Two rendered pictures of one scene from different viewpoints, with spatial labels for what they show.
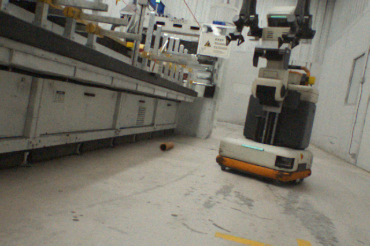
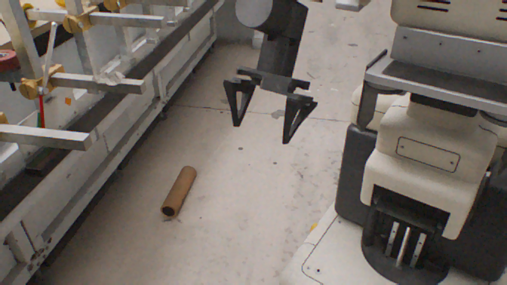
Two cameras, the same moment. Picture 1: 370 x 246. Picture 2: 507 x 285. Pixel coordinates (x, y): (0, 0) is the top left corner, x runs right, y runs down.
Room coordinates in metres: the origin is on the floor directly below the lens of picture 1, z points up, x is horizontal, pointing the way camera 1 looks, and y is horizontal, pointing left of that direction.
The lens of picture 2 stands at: (2.35, -0.24, 1.33)
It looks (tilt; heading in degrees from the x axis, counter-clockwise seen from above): 35 degrees down; 1
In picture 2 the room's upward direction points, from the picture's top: straight up
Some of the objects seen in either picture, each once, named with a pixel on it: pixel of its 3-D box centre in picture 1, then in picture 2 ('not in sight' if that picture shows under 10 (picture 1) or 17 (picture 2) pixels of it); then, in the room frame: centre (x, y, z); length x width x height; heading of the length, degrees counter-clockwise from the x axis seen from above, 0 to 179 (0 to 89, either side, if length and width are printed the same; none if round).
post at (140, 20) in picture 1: (137, 36); not in sight; (2.82, 0.46, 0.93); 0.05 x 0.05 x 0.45; 80
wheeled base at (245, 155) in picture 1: (266, 157); (396, 274); (3.23, -0.74, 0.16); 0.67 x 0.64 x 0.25; 146
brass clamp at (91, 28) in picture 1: (95, 30); not in sight; (2.12, 0.59, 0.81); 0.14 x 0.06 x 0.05; 170
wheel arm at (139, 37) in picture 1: (104, 32); not in sight; (2.13, 0.54, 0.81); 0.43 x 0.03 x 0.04; 80
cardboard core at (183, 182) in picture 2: (166, 145); (179, 190); (3.79, 0.14, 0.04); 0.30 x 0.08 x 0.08; 170
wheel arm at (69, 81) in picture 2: (163, 59); (71, 81); (3.35, 0.29, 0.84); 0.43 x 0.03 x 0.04; 80
